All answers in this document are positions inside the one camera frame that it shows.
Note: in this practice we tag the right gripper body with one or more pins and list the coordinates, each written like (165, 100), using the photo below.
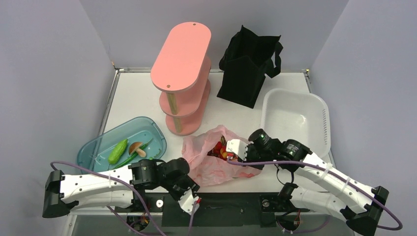
(254, 156)

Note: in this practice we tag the red cherry tomato bunch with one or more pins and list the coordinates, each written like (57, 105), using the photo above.
(219, 150)

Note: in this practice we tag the pink plastic grocery bag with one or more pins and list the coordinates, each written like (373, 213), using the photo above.
(209, 170)

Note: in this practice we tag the black fabric bag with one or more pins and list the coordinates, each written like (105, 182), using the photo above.
(247, 61)

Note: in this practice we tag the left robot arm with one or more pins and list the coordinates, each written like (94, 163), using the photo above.
(123, 187)

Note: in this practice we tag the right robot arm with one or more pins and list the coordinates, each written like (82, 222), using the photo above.
(359, 205)

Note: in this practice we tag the white plastic basin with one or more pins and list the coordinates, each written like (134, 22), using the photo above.
(300, 116)

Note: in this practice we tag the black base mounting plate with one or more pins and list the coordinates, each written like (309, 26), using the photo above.
(222, 209)

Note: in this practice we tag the pink three-tier shelf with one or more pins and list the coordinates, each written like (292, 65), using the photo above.
(181, 73)

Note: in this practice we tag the blue transparent tray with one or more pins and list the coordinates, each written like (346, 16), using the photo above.
(131, 141)

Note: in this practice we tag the brown mushroom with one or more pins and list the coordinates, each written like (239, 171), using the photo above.
(135, 148)

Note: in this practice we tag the green bitter gourd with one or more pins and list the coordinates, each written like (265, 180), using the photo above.
(117, 152)

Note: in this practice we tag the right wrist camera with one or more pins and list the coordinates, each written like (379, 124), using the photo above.
(236, 149)

